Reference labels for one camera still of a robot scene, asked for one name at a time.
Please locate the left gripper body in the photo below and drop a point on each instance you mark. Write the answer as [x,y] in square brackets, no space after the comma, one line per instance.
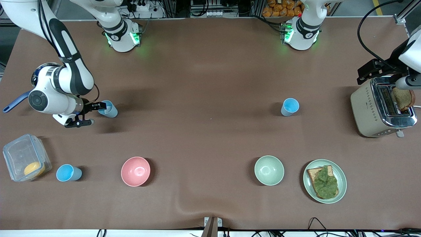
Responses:
[392,62]

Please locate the light blue plastic cup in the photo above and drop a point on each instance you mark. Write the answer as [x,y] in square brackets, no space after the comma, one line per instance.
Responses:
[67,172]
[111,112]
[291,106]

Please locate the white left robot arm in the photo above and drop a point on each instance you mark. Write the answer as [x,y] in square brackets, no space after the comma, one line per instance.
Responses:
[304,33]

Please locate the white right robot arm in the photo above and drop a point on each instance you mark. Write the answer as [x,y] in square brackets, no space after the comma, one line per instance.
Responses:
[49,98]

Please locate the brown bread slice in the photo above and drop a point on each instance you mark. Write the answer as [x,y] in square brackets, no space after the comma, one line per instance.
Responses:
[404,98]

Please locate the beige and chrome toaster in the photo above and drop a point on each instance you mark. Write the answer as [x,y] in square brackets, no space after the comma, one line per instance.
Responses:
[365,112]

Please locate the clear plastic food container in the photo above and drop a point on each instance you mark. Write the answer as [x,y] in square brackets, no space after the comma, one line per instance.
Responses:
[19,154]

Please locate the yellow round food piece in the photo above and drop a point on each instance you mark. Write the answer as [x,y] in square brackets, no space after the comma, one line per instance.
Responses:
[34,169]

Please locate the pink bowl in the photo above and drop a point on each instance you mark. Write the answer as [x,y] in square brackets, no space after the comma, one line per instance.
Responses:
[135,171]

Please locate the brown table cover sheet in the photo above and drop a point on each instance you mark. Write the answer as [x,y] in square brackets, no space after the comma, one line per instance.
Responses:
[197,82]

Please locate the bag of orange bread rolls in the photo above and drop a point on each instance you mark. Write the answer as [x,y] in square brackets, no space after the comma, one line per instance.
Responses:
[279,10]

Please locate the white power strip with plugs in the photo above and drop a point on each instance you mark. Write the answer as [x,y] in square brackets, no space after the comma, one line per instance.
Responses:
[143,6]

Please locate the pale green plate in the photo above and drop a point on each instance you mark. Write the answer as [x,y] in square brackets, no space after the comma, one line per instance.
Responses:
[342,179]

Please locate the toast slice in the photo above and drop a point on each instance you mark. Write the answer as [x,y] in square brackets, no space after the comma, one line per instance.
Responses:
[310,174]

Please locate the green lettuce leaf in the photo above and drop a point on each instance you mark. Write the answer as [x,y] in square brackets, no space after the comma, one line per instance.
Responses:
[325,182]

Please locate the pale green bowl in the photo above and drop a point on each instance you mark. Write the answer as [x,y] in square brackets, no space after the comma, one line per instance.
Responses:
[269,170]

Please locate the aluminium frame post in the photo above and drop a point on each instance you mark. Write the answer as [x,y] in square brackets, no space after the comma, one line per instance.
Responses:
[399,19]

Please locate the metal clamp bracket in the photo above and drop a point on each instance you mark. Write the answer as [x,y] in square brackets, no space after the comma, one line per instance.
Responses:
[210,227]

